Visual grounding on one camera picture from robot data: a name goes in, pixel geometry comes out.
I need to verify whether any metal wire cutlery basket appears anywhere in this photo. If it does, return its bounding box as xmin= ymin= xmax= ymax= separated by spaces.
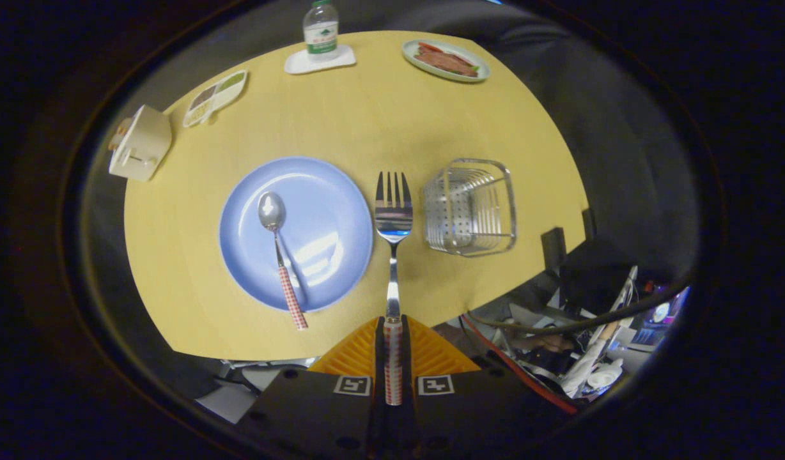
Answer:
xmin=421 ymin=158 xmax=518 ymax=258

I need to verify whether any white square coaster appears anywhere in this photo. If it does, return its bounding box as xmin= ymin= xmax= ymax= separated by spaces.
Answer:
xmin=284 ymin=43 xmax=357 ymax=75

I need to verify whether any white paper cup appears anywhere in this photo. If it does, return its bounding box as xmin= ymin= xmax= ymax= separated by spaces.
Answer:
xmin=586 ymin=358 xmax=625 ymax=390

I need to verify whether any white paper sheet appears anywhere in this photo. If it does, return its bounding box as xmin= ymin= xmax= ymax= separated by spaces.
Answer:
xmin=194 ymin=382 xmax=260 ymax=424

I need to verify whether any white divided snack tray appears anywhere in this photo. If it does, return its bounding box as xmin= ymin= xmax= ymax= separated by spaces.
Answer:
xmin=182 ymin=70 xmax=249 ymax=128

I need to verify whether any pale green oval plate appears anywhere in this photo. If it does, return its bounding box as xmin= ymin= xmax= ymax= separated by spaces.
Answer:
xmin=402 ymin=39 xmax=492 ymax=84

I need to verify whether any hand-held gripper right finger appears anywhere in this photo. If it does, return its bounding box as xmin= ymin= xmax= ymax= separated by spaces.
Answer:
xmin=400 ymin=314 xmax=575 ymax=458

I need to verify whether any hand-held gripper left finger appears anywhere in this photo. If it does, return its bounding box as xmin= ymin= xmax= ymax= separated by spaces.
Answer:
xmin=236 ymin=316 xmax=385 ymax=459

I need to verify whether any thick grey cable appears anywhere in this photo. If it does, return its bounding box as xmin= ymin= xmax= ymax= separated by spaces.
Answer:
xmin=465 ymin=276 xmax=692 ymax=337

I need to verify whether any white box holder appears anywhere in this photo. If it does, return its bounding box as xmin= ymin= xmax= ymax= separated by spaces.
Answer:
xmin=107 ymin=105 xmax=174 ymax=182

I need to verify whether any sliced red meat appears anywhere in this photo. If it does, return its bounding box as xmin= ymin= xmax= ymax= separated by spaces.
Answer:
xmin=414 ymin=42 xmax=481 ymax=79

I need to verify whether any clear plastic water bottle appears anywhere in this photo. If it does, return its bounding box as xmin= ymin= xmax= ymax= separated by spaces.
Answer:
xmin=302 ymin=0 xmax=340 ymax=63

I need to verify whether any lit screen device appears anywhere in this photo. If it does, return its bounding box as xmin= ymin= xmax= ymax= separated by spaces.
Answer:
xmin=632 ymin=286 xmax=691 ymax=349

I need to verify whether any red cable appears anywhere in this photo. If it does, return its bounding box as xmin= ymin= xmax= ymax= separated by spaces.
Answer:
xmin=460 ymin=314 xmax=580 ymax=415

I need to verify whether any metal fork with checkered handle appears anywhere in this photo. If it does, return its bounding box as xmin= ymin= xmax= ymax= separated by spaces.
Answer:
xmin=375 ymin=171 xmax=414 ymax=407

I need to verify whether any metal spoon with checkered handle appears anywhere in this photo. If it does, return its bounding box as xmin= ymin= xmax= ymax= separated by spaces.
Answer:
xmin=258 ymin=192 xmax=309 ymax=331

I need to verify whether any blue round plate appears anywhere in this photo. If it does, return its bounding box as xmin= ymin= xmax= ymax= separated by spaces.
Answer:
xmin=219 ymin=157 xmax=375 ymax=313

